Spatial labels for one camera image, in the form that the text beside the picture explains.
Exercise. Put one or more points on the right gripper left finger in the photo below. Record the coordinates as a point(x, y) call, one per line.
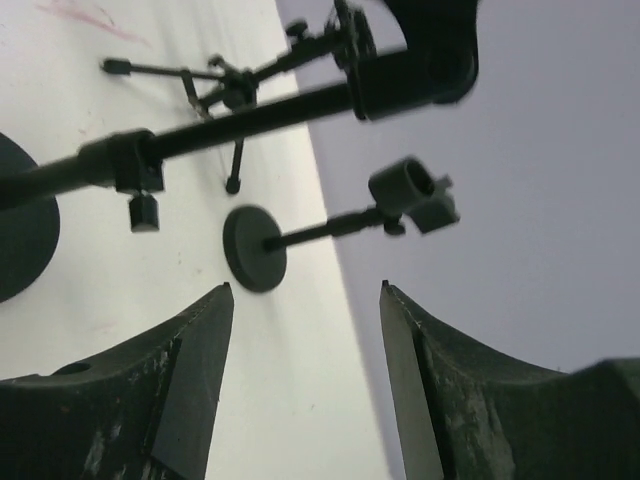
point(143, 409)

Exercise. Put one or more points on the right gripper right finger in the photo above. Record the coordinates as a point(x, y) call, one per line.
point(467, 411)

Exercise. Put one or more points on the black tripod shock-mount stand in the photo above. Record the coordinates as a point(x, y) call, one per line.
point(346, 37)

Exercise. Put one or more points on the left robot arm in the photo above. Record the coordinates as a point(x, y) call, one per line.
point(445, 32)

